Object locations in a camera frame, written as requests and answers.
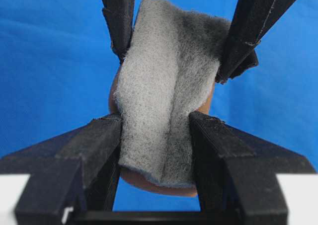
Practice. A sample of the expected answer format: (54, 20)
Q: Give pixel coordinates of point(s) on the grey and brown sponge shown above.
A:
(168, 72)

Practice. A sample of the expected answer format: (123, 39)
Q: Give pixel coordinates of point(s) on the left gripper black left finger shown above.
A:
(74, 172)

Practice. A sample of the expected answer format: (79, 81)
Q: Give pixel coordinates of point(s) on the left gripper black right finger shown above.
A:
(236, 173)

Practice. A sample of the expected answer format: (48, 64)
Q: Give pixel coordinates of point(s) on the blue table cloth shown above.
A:
(57, 67)

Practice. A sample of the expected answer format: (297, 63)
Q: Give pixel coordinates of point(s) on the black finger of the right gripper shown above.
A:
(119, 18)
(251, 21)

